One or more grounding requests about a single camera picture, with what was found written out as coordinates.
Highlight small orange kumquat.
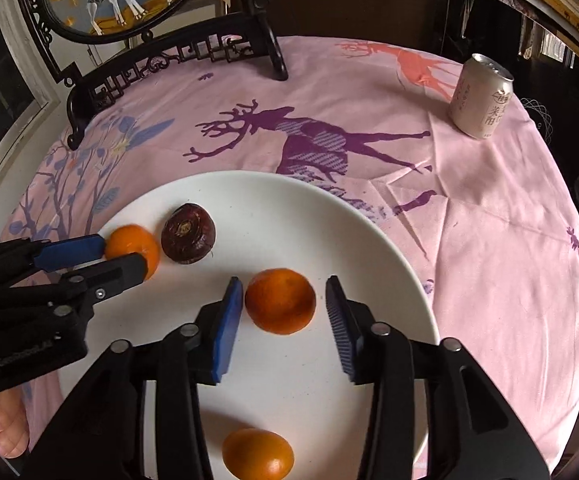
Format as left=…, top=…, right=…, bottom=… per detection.
left=104, top=224, right=160, bottom=280

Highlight person's left hand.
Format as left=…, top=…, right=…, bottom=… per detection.
left=0, top=387, right=29, bottom=458

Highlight beige drink can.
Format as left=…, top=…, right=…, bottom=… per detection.
left=449, top=53, right=514, bottom=140

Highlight dark water chestnut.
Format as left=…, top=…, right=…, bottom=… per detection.
left=160, top=203, right=217, bottom=264

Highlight black cabinet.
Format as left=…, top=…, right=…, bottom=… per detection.
left=441, top=0, right=576, bottom=136

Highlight black framed deer screen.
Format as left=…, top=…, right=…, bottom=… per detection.
left=17, top=0, right=288, bottom=151

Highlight pink deer tablecloth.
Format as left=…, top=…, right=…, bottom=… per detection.
left=2, top=37, right=579, bottom=467

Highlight white round plate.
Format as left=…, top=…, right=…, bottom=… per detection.
left=87, top=171, right=439, bottom=479

